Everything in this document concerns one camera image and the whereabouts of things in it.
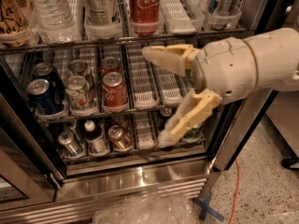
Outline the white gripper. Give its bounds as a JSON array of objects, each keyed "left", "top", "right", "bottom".
[{"left": 142, "top": 37, "right": 257, "bottom": 147}]

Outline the clear plastic water bottle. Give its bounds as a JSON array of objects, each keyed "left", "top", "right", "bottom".
[{"left": 32, "top": 0, "right": 78, "bottom": 43}]

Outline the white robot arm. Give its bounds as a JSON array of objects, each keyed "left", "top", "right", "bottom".
[{"left": 142, "top": 28, "right": 299, "bottom": 147}]

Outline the green can bottom shelf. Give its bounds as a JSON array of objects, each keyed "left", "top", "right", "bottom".
[{"left": 182, "top": 125, "right": 203, "bottom": 142}]

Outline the gold can bottom shelf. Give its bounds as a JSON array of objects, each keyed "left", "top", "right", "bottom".
[{"left": 108, "top": 125, "right": 132, "bottom": 151}]

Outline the stainless steel fridge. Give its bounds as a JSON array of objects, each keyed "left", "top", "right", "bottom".
[{"left": 1, "top": 0, "right": 275, "bottom": 224}]

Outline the dark bottle white cap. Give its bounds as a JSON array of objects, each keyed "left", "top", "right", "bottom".
[{"left": 84, "top": 120, "right": 108, "bottom": 156}]

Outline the silver can bottom shelf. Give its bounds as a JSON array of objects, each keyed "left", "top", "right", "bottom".
[{"left": 58, "top": 131, "right": 83, "bottom": 157}]

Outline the fridge door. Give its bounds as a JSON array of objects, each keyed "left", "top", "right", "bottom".
[{"left": 0, "top": 60, "right": 64, "bottom": 211}]

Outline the LaCroix can top shelf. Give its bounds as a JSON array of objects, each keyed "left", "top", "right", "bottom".
[{"left": 0, "top": 0, "right": 30, "bottom": 48}]

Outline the red Coke can front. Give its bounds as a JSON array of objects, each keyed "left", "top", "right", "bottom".
[{"left": 102, "top": 72, "right": 128, "bottom": 107}]

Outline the red coke can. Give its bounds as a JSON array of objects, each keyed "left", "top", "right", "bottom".
[
  {"left": 100, "top": 57, "right": 121, "bottom": 77},
  {"left": 102, "top": 72, "right": 128, "bottom": 107}
]

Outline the red Coke can rear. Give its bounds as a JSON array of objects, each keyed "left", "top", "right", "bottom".
[{"left": 100, "top": 57, "right": 121, "bottom": 77}]

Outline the silver blue slim can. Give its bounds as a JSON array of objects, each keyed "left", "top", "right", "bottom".
[{"left": 199, "top": 0, "right": 242, "bottom": 31}]

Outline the white diet soda can front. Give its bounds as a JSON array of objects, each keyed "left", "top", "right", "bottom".
[{"left": 65, "top": 76, "right": 95, "bottom": 110}]

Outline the white diet soda can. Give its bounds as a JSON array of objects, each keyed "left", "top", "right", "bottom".
[
  {"left": 65, "top": 76, "right": 95, "bottom": 110},
  {"left": 68, "top": 59, "right": 94, "bottom": 89}
]

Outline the white diet soda can rear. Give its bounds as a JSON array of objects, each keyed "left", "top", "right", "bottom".
[{"left": 68, "top": 59, "right": 94, "bottom": 89}]

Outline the blue tape cross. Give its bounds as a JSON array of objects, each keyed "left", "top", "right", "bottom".
[{"left": 192, "top": 192, "right": 224, "bottom": 222}]

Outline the clear plastic bag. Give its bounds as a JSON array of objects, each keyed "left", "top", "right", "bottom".
[{"left": 93, "top": 192, "right": 198, "bottom": 224}]

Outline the blue can front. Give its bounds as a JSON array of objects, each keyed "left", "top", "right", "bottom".
[{"left": 27, "top": 78, "right": 64, "bottom": 115}]

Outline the orange cable on floor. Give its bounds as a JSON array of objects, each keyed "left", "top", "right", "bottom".
[{"left": 227, "top": 157, "right": 241, "bottom": 224}]

